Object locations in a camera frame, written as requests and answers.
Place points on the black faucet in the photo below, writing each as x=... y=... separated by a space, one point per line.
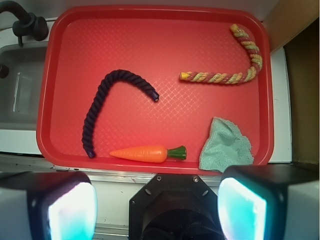
x=27 y=24

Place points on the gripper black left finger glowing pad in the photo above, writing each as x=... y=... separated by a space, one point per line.
x=47 y=206

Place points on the light blue cloth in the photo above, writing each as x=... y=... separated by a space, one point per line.
x=225 y=146

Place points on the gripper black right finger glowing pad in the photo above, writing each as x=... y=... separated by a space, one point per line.
x=270 y=202

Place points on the orange plastic toy carrot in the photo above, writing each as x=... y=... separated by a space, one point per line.
x=150 y=153

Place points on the red plastic tray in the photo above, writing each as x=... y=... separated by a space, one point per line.
x=157 y=43

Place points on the grey sink basin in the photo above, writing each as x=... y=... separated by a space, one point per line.
x=20 y=89

